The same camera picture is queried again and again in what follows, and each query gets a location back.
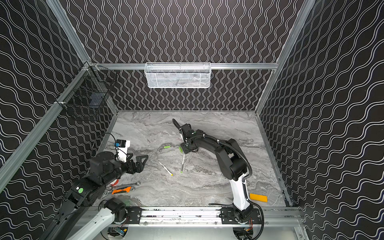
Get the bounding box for white pen light green end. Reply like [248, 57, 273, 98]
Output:
[180, 154, 186, 173]

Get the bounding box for white wire mesh basket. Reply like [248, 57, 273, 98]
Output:
[144, 62, 212, 89]

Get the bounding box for yellow block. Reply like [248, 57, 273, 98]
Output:
[250, 194, 268, 203]

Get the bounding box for silver wrench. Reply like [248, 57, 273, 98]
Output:
[106, 182, 141, 190]

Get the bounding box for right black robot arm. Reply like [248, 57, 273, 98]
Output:
[172, 119, 257, 223]

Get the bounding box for white pen yellow end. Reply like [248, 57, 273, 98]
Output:
[159, 162, 174, 176]

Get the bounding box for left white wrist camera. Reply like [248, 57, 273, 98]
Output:
[115, 140, 131, 162]

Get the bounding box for red white tape roll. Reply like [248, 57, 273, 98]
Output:
[111, 179, 119, 186]

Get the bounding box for orange handled pliers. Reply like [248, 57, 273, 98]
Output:
[101, 186, 135, 199]

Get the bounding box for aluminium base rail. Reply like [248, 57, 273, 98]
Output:
[109, 206, 302, 228]

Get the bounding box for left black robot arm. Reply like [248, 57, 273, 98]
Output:
[40, 152, 149, 240]

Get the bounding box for black wire mesh basket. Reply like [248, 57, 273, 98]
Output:
[58, 65, 118, 122]

